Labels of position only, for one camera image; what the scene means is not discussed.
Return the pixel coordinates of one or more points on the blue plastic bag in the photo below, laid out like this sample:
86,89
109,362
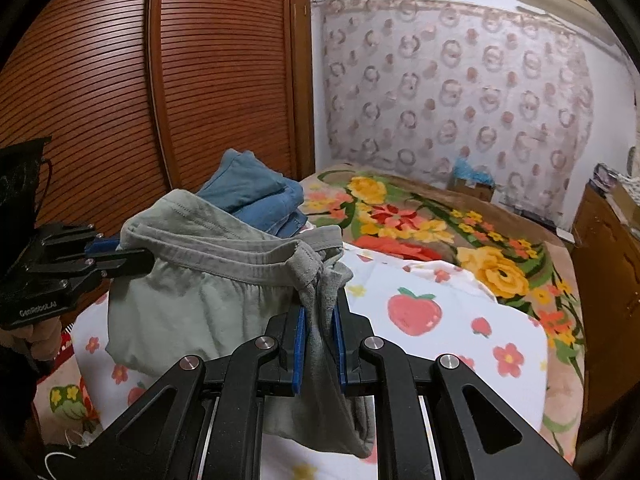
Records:
470,171

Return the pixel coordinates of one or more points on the folded blue jeans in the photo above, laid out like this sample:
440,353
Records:
250,185

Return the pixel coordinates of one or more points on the wooden louvered wardrobe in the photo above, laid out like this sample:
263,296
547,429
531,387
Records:
200,60

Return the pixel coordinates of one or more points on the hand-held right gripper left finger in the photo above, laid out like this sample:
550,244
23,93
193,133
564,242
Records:
300,350

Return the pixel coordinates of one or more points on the person's dark clothing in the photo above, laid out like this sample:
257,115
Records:
20,410

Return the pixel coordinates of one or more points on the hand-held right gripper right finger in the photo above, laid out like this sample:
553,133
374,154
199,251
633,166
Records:
341,355

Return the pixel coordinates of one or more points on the beige floral blanket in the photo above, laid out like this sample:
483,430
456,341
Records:
450,235

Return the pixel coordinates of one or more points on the grey pants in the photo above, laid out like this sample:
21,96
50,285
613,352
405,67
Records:
200,300

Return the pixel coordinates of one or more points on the person's left hand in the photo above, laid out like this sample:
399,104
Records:
42,337

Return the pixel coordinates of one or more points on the wooden sideboard cabinet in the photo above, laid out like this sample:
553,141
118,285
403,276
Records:
610,270

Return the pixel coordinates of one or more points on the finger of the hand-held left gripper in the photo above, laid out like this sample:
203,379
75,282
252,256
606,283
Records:
130,260
103,246

